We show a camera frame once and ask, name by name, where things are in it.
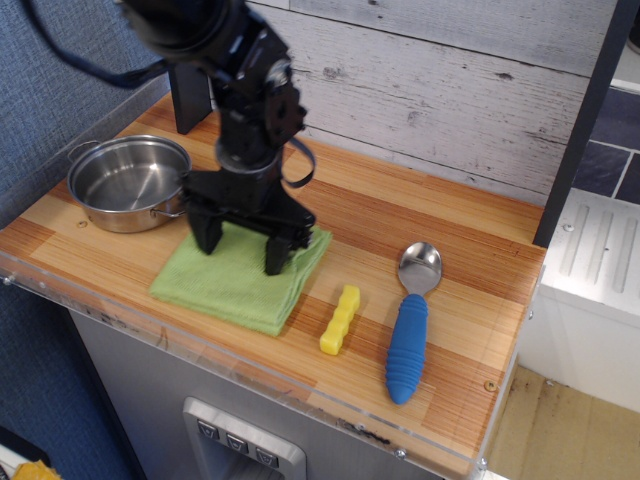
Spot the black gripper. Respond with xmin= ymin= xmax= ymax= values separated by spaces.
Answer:
xmin=181 ymin=168 xmax=315 ymax=276

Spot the green towel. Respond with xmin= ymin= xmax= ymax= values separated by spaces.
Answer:
xmin=149 ymin=223 xmax=332 ymax=336

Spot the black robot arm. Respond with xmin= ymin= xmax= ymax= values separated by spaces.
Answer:
xmin=122 ymin=1 xmax=315 ymax=275

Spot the clear acrylic table edge guard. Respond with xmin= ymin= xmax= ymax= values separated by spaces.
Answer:
xmin=1 ymin=242 xmax=545 ymax=479

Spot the yellow plastic toy block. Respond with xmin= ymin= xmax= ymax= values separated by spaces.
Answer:
xmin=319 ymin=284 xmax=361 ymax=356

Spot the stainless steel pot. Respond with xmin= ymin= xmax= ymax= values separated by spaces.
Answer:
xmin=67 ymin=135 xmax=192 ymax=233

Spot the silver dispenser button panel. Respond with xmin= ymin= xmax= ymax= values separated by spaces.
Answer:
xmin=182 ymin=397 xmax=308 ymax=479

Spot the yellow object bottom left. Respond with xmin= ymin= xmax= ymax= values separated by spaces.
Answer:
xmin=12 ymin=461 xmax=62 ymax=480

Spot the white toy sink unit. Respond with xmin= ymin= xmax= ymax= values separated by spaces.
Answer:
xmin=518 ymin=189 xmax=639 ymax=411

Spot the dark left shelf post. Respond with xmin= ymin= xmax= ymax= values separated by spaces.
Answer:
xmin=169 ymin=64 xmax=214 ymax=135

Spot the dark shelf post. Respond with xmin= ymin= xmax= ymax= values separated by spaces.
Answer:
xmin=533 ymin=0 xmax=639 ymax=248
xmin=169 ymin=64 xmax=214 ymax=135

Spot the blue handled metal spoon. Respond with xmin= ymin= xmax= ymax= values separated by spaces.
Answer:
xmin=385 ymin=242 xmax=442 ymax=405

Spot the black cable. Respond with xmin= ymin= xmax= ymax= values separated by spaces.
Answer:
xmin=19 ymin=0 xmax=317 ymax=190

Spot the dark right shelf post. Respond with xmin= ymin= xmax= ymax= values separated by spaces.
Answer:
xmin=533 ymin=0 xmax=639 ymax=248

